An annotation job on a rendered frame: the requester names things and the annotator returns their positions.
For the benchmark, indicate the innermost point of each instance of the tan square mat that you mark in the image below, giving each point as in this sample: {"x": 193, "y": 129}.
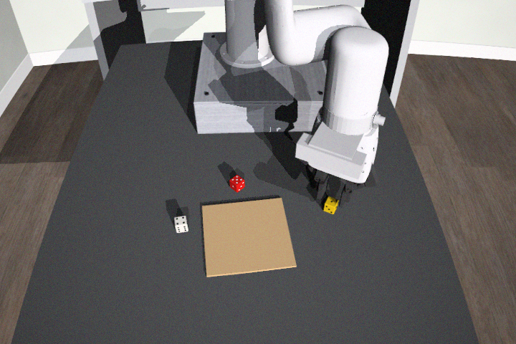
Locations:
{"x": 244, "y": 237}

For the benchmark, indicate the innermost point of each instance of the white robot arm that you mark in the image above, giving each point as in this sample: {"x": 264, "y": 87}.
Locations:
{"x": 357, "y": 58}

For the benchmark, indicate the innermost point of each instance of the white die with black pips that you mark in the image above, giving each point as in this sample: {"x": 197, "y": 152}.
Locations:
{"x": 181, "y": 224}

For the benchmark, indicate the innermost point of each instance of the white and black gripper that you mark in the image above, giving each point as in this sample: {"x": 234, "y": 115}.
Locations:
{"x": 368, "y": 177}

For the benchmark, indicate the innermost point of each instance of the red die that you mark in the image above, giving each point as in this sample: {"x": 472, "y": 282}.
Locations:
{"x": 237, "y": 183}

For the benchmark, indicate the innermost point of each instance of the yellow die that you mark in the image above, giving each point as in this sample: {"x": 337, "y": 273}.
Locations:
{"x": 330, "y": 205}

